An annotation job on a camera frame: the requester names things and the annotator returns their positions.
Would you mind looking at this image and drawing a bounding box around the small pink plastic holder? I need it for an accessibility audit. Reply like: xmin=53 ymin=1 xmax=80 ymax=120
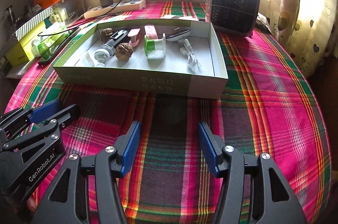
xmin=144 ymin=25 xmax=158 ymax=40

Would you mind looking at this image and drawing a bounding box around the white power strip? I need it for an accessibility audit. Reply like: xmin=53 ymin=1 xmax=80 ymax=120
xmin=84 ymin=0 xmax=146 ymax=19

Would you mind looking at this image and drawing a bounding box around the heart print curtain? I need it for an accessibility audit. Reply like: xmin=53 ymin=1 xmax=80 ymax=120
xmin=264 ymin=0 xmax=338 ymax=77

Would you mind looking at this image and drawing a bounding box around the green and white cardboard box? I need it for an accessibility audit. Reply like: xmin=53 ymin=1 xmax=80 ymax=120
xmin=53 ymin=19 xmax=229 ymax=100

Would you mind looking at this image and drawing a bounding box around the white charging cable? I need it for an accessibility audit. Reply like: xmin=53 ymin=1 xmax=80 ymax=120
xmin=178 ymin=38 xmax=201 ymax=69

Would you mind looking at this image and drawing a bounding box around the yellow-green box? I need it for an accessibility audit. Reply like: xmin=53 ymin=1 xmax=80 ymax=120
xmin=5 ymin=22 xmax=48 ymax=66

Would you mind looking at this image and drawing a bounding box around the pink plastic clip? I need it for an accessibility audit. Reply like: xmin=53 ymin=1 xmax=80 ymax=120
xmin=127 ymin=28 xmax=141 ymax=48

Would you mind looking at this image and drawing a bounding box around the glass press pot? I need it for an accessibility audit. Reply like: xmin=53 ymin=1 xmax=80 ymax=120
xmin=4 ymin=5 xmax=16 ymax=26

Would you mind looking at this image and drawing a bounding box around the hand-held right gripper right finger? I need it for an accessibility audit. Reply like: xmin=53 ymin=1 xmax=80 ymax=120
xmin=198 ymin=121 xmax=308 ymax=224

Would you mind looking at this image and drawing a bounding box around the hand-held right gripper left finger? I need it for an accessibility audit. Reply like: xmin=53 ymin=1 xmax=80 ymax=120
xmin=30 ymin=121 xmax=142 ymax=224

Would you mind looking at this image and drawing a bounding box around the striped box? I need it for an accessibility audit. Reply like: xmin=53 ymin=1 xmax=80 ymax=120
xmin=13 ymin=7 xmax=55 ymax=41

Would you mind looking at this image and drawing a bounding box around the black bike light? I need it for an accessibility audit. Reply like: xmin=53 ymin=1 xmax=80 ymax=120
xmin=101 ymin=29 xmax=132 ymax=56

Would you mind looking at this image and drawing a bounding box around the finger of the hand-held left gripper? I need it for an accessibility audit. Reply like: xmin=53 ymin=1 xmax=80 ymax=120
xmin=0 ymin=104 xmax=81 ymax=164
xmin=0 ymin=99 xmax=62 ymax=135

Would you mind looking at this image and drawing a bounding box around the black phone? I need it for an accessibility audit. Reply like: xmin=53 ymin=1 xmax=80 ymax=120
xmin=38 ymin=27 xmax=82 ymax=65

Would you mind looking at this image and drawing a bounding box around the small clear plastic jar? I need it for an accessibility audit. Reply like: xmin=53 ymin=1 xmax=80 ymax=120
xmin=94 ymin=48 xmax=110 ymax=67

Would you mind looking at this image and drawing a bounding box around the grey small desktop fan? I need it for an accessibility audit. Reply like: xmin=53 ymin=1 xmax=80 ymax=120
xmin=205 ymin=0 xmax=260 ymax=38

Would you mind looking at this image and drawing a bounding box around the green and white spool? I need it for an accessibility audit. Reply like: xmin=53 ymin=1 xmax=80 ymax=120
xmin=143 ymin=33 xmax=167 ymax=59

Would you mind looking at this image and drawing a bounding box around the green tissue pack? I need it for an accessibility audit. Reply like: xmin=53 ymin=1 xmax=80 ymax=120
xmin=32 ymin=22 xmax=68 ymax=57

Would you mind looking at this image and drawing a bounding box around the black round disc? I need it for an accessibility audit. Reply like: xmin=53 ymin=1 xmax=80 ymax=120
xmin=167 ymin=28 xmax=191 ymax=42

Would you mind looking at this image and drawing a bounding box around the brown walnut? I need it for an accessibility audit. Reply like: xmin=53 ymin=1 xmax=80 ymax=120
xmin=115 ymin=44 xmax=134 ymax=64
xmin=100 ymin=29 xmax=114 ymax=42

